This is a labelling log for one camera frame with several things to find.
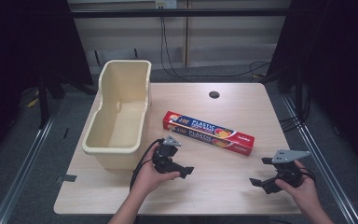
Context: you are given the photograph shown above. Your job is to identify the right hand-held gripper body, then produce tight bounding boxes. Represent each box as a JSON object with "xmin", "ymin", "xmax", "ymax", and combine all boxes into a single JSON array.
[{"xmin": 260, "ymin": 148, "xmax": 311, "ymax": 195}]

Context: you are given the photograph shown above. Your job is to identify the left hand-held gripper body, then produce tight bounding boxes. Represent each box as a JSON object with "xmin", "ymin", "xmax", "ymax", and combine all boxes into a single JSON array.
[{"xmin": 152, "ymin": 134, "xmax": 183, "ymax": 175}]

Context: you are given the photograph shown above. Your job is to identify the red plastic wrap box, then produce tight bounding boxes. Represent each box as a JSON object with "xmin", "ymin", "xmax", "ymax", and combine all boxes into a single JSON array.
[{"xmin": 162, "ymin": 110, "xmax": 255, "ymax": 157}]

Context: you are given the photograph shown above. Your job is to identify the cream plastic bin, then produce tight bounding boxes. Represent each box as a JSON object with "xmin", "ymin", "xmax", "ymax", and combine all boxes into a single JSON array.
[{"xmin": 81, "ymin": 59, "xmax": 153, "ymax": 171}]

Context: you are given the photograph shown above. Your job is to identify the person's right hand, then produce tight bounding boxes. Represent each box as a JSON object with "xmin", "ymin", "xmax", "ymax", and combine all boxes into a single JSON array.
[{"xmin": 274, "ymin": 160, "xmax": 321, "ymax": 216}]

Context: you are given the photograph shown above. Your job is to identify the person's left hand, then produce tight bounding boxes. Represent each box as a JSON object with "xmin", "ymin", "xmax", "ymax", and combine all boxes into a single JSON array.
[{"xmin": 130, "ymin": 143, "xmax": 182, "ymax": 198}]

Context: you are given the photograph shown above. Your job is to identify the grey tape strip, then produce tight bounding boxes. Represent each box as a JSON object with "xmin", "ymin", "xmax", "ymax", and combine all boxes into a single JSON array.
[{"xmin": 55, "ymin": 174, "xmax": 78, "ymax": 184}]

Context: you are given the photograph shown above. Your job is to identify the black curtain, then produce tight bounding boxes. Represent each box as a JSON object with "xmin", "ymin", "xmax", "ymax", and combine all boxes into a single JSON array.
[{"xmin": 265, "ymin": 0, "xmax": 358, "ymax": 175}]

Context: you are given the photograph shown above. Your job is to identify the black metal stand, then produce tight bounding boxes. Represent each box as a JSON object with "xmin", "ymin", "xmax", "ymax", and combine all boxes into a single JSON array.
[{"xmin": 36, "ymin": 66, "xmax": 98, "ymax": 129}]

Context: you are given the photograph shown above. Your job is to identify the black horizontal bar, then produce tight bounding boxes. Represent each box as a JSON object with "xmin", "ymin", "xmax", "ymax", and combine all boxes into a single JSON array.
[{"xmin": 70, "ymin": 8, "xmax": 291, "ymax": 19}]

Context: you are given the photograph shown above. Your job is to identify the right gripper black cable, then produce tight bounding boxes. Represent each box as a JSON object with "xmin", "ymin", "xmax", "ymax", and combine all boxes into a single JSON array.
[{"xmin": 298, "ymin": 167, "xmax": 317, "ymax": 185}]

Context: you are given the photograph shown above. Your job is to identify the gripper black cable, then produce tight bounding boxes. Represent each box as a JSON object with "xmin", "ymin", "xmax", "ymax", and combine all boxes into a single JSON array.
[
  {"xmin": 298, "ymin": 167, "xmax": 317, "ymax": 185},
  {"xmin": 129, "ymin": 138, "xmax": 166, "ymax": 191}
]

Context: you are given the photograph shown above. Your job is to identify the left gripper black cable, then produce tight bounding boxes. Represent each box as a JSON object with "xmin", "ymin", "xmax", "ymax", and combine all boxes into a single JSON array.
[{"xmin": 129, "ymin": 138, "xmax": 166, "ymax": 191}]

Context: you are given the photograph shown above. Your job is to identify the metal floor rail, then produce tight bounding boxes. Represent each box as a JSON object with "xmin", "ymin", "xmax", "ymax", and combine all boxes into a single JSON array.
[
  {"xmin": 0, "ymin": 101, "xmax": 63, "ymax": 224},
  {"xmin": 281, "ymin": 92, "xmax": 358, "ymax": 224}
]

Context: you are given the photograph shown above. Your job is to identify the black floor cables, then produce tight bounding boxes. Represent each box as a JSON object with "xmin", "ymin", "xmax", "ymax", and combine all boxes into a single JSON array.
[{"xmin": 279, "ymin": 92, "xmax": 311, "ymax": 133}]

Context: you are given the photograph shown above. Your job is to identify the black hanging cables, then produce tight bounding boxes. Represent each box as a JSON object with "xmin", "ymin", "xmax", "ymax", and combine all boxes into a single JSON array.
[{"xmin": 159, "ymin": 16, "xmax": 272, "ymax": 82}]

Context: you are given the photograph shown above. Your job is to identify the white wall outlet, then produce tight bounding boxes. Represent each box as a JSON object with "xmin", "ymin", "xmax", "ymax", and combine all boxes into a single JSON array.
[{"xmin": 155, "ymin": 0, "xmax": 178, "ymax": 9}]

